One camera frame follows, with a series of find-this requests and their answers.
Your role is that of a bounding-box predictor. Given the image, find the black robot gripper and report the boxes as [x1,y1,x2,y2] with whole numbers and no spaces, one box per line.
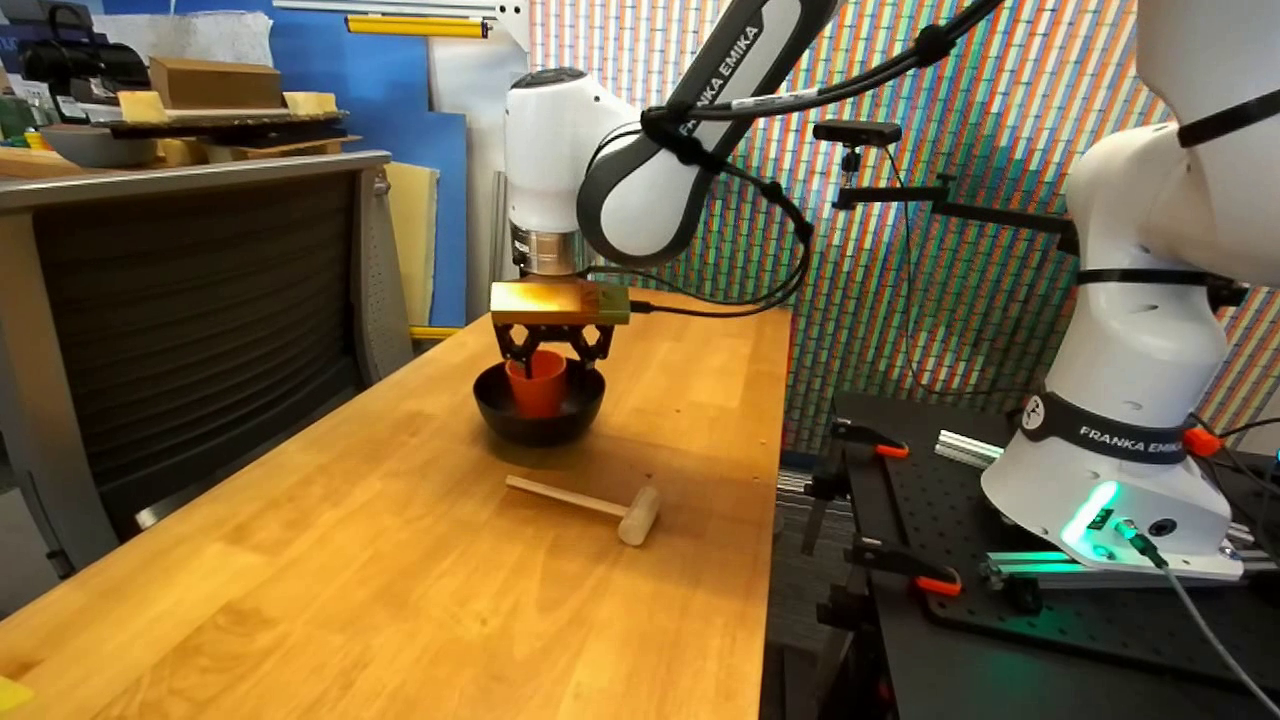
[483,275,631,397]

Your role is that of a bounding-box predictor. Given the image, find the orange plastic cup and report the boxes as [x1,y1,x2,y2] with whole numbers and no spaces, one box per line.
[498,349,574,423]

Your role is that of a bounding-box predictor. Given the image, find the black bowl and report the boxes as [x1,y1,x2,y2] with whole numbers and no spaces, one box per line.
[469,356,611,453]

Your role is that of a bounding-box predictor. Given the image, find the wooden mallet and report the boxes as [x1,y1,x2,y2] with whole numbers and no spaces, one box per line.
[498,467,662,553]

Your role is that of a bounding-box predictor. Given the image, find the blue board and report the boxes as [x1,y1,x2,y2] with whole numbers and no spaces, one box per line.
[263,10,477,332]

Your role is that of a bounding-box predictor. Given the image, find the tan foam block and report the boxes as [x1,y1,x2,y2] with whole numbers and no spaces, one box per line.
[117,85,345,131]

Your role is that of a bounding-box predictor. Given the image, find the yellow bar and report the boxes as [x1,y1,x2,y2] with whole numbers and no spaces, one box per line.
[345,11,493,43]

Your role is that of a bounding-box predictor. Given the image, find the brown wooden box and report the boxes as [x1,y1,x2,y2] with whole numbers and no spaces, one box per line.
[145,58,290,113]

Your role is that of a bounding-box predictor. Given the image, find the yellow corner piece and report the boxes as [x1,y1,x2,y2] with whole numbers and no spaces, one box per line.
[0,667,37,720]

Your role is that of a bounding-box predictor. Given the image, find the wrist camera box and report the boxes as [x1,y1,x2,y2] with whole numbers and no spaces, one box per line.
[580,280,636,332]

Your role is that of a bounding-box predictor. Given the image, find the black orange-handled clamp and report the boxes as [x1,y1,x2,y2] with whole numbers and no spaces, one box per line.
[829,415,915,467]
[1178,422,1232,467]
[846,534,968,604]

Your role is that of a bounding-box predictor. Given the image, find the black camera stand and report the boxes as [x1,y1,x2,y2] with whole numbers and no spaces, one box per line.
[807,118,1083,260]

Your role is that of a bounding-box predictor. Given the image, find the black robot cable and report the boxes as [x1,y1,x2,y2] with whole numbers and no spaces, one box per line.
[624,0,1006,325]

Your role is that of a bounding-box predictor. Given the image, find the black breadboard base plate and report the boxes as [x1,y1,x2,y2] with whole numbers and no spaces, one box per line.
[829,389,1280,720]

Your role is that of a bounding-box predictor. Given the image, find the grey cable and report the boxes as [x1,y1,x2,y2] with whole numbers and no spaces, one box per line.
[1117,515,1280,720]

